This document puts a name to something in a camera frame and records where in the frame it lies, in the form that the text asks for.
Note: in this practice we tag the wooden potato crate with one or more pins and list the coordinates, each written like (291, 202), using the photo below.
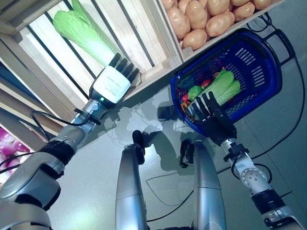
(189, 54)

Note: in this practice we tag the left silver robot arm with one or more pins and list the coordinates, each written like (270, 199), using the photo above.
(31, 172)

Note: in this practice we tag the right black robot foot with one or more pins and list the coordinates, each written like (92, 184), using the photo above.
(185, 155)

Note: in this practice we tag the black robot foot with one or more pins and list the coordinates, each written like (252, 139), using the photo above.
(138, 137)
(185, 155)

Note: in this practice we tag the tan potato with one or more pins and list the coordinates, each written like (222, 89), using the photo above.
(239, 1)
(168, 3)
(196, 10)
(244, 10)
(262, 3)
(178, 22)
(194, 39)
(219, 24)
(217, 6)

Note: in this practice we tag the large napa cabbage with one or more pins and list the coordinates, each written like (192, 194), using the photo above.
(79, 31)

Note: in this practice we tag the blue plastic shopping basket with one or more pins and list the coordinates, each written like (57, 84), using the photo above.
(272, 62)

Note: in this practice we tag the wooden slatted crate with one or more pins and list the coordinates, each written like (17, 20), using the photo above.
(151, 36)

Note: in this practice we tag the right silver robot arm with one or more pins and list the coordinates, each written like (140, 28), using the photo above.
(251, 177)

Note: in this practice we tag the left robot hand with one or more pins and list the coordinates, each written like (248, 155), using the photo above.
(111, 83)

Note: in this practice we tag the right silver robot leg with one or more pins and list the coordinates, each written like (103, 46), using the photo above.
(208, 182)

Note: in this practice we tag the red tomato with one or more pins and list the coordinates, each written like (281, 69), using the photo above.
(205, 83)

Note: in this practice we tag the orange fruit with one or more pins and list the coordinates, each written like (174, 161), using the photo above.
(185, 106)

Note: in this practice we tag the wooden display shelf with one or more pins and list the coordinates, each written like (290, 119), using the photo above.
(19, 105)

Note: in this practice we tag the purple white turnip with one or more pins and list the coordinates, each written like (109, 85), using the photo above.
(21, 146)
(6, 137)
(7, 149)

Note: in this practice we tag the small red pepper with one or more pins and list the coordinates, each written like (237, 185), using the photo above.
(184, 97)

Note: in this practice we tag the round green vegetable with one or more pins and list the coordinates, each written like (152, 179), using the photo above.
(194, 92)

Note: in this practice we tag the left black robot foot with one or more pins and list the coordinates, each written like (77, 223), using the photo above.
(138, 137)

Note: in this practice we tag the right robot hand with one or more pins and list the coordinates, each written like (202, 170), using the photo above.
(218, 127)

